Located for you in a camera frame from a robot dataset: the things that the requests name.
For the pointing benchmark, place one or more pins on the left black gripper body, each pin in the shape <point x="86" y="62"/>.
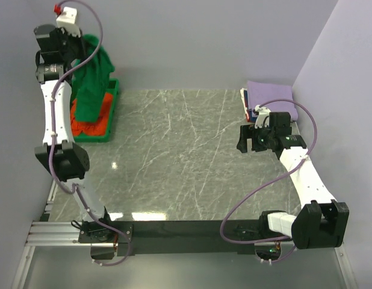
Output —
<point x="74" y="46"/>

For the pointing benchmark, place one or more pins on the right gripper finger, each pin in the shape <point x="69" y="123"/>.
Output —
<point x="244" y="131"/>
<point x="242" y="145"/>

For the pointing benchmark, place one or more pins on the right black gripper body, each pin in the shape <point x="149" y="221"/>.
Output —
<point x="261" y="138"/>

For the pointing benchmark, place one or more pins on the green t-shirt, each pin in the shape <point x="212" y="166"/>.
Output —
<point x="89" y="86"/>

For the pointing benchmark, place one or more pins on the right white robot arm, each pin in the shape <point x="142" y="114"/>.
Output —
<point x="322" y="220"/>

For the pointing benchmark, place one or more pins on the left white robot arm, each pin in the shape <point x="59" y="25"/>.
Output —
<point x="73" y="72"/>

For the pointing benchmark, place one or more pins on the stack of folded shirts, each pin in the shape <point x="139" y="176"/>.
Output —
<point x="243" y="93"/>

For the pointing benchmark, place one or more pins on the folded purple t-shirt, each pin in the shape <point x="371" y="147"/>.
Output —
<point x="259" y="93"/>

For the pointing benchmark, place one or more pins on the green plastic bin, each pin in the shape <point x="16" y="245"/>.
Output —
<point x="113" y="88"/>

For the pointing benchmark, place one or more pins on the orange t-shirt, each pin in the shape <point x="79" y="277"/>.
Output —
<point x="98" y="130"/>

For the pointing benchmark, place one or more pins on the black base beam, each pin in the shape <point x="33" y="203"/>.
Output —
<point x="131" y="238"/>

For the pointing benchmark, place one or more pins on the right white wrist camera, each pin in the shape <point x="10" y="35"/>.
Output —
<point x="260" y="116"/>

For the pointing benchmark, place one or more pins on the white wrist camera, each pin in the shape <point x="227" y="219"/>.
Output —
<point x="66" y="19"/>
<point x="260" y="116"/>

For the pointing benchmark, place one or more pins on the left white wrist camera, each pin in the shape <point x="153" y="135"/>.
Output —
<point x="66" y="19"/>

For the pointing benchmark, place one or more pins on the aluminium rail frame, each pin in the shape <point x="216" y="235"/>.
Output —
<point x="43" y="233"/>

